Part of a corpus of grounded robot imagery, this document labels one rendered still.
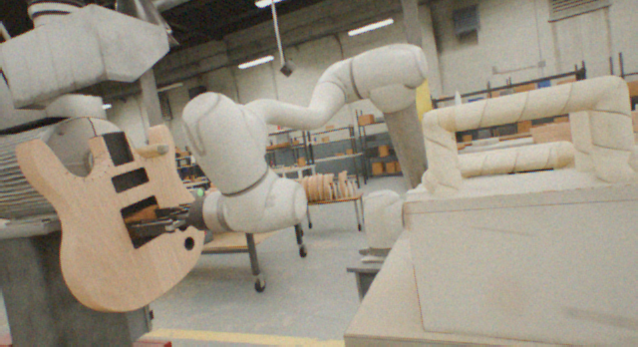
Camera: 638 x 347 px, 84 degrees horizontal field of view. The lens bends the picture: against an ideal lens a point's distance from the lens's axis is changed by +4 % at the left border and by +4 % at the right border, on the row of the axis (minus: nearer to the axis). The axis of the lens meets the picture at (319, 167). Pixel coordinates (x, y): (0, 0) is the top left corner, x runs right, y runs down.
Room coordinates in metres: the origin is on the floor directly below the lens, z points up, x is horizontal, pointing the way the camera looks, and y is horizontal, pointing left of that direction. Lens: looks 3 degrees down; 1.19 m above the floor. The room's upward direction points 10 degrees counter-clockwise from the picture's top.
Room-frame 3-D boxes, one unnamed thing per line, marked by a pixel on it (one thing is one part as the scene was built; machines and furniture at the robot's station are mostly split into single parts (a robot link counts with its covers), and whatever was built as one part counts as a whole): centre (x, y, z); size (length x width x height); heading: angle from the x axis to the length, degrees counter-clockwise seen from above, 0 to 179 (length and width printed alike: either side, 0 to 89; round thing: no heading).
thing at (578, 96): (0.40, -0.23, 1.20); 0.20 x 0.03 x 0.03; 65
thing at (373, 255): (1.42, -0.21, 0.73); 0.22 x 0.18 x 0.06; 59
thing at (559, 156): (0.55, -0.30, 1.12); 0.20 x 0.03 x 0.03; 65
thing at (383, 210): (1.40, -0.24, 0.87); 0.18 x 0.16 x 0.22; 61
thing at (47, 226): (1.04, 0.81, 1.11); 0.36 x 0.24 x 0.04; 67
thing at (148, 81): (10.25, 4.49, 2.99); 0.41 x 0.41 x 5.98; 67
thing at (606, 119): (0.37, -0.31, 1.15); 0.03 x 0.03 x 0.09
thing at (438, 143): (0.44, -0.16, 1.15); 0.03 x 0.03 x 0.09
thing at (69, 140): (1.02, 0.74, 1.25); 0.41 x 0.27 x 0.26; 67
